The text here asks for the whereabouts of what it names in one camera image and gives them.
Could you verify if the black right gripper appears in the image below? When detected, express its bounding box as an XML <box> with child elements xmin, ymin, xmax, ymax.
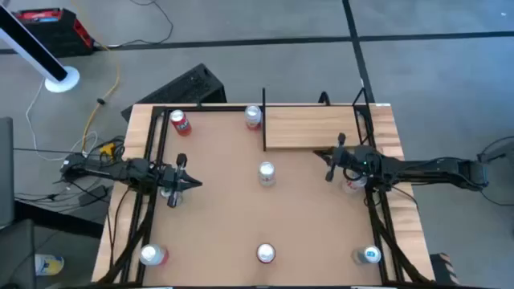
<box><xmin>313</xmin><ymin>133</ymin><xmax>354</xmax><ymax>183</ymax></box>

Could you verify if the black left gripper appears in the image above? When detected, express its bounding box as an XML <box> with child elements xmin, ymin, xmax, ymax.
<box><xmin>159</xmin><ymin>153</ymin><xmax>203</xmax><ymax>209</ymax></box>

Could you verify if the blue silver Red Bull can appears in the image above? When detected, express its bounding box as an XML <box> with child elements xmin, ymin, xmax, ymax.
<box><xmin>159</xmin><ymin>186</ymin><xmax>184</xmax><ymax>202</ymax></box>
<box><xmin>352</xmin><ymin>245</ymin><xmax>382</xmax><ymax>266</ymax></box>

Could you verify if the silver Diet Coke can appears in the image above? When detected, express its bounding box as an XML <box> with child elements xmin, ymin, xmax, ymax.
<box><xmin>341</xmin><ymin>176</ymin><xmax>369</xmax><ymax>196</ymax></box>
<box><xmin>257</xmin><ymin>161</ymin><xmax>277</xmax><ymax>188</ymax></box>

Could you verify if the red Fanta strawberry can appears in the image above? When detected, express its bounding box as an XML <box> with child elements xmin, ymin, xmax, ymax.
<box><xmin>255</xmin><ymin>242</ymin><xmax>277</xmax><ymax>265</ymax></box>
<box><xmin>169</xmin><ymin>108</ymin><xmax>193</xmax><ymax>137</ymax></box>

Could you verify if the pink white Spindrift can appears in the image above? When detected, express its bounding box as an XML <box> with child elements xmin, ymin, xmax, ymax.
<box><xmin>243</xmin><ymin>104</ymin><xmax>263</xmax><ymax>132</ymax></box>
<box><xmin>138</xmin><ymin>243</ymin><xmax>169</xmax><ymax>267</ymax></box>

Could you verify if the yellow plug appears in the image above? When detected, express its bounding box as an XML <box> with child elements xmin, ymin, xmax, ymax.
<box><xmin>99</xmin><ymin>142</ymin><xmax>118</xmax><ymax>158</ymax></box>

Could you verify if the black orange striped block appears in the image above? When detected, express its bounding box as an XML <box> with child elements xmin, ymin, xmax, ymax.
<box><xmin>430</xmin><ymin>252</ymin><xmax>459</xmax><ymax>287</ymax></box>

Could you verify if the yellow white container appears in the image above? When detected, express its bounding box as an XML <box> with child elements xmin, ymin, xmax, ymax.
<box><xmin>34</xmin><ymin>253</ymin><xmax>65</xmax><ymax>277</ymax></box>

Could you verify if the white stand with black panel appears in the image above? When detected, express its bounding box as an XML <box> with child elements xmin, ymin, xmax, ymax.
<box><xmin>0</xmin><ymin>4</ymin><xmax>80</xmax><ymax>94</ymax></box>

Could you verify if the grey cabinet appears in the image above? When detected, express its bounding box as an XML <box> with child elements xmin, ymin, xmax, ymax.
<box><xmin>0</xmin><ymin>116</ymin><xmax>15</xmax><ymax>230</ymax></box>

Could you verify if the red black toolbox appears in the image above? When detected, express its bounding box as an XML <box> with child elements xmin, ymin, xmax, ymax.
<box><xmin>11</xmin><ymin>7</ymin><xmax>96</xmax><ymax>58</ymax></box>

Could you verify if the yellow cable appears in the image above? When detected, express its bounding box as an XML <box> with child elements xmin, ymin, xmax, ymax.
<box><xmin>70</xmin><ymin>0</ymin><xmax>121</xmax><ymax>153</ymax></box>

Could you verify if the black floor cable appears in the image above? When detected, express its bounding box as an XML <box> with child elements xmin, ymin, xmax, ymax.
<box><xmin>96</xmin><ymin>0</ymin><xmax>174</xmax><ymax>51</ymax></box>

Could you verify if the grey chair with ring base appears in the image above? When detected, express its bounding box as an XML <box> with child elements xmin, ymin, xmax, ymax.
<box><xmin>476</xmin><ymin>136</ymin><xmax>514</xmax><ymax>208</ymax></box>

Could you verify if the white cable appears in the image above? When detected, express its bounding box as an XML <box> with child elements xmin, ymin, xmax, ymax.
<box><xmin>25</xmin><ymin>78</ymin><xmax>100</xmax><ymax>162</ymax></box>

